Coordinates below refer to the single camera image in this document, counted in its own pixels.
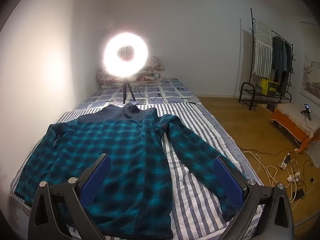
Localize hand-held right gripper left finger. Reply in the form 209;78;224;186
28;154;112;240

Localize folded floral quilt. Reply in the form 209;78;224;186
98;56;166;89

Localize black power adapter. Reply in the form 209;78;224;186
291;188;306;202

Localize teal plaid fleece jacket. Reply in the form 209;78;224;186
14;103;247;239

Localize black cable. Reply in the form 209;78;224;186
132;87;198;106

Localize striped towel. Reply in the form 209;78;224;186
252;20;274;79

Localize ring light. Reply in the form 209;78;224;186
103;32;150;78

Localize grey striped bed sheet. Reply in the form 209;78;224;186
10;102;265;240

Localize orange stool with cloth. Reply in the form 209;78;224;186
270;103;320;154

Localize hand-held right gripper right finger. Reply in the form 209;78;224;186
212;156;295;240

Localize black clothes rack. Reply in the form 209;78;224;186
238;8;297;111

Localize white power strip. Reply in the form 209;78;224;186
279;152;292;169
287;171;301;183

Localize dark hanging clothes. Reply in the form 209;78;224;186
271;35;293;97

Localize white cable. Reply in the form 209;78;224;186
241;149;288;188

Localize yellow box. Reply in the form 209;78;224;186
260;78;279;96

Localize blue patterned bed cover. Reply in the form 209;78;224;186
75;77;201;111

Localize black light tripod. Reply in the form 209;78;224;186
122;76;137;104

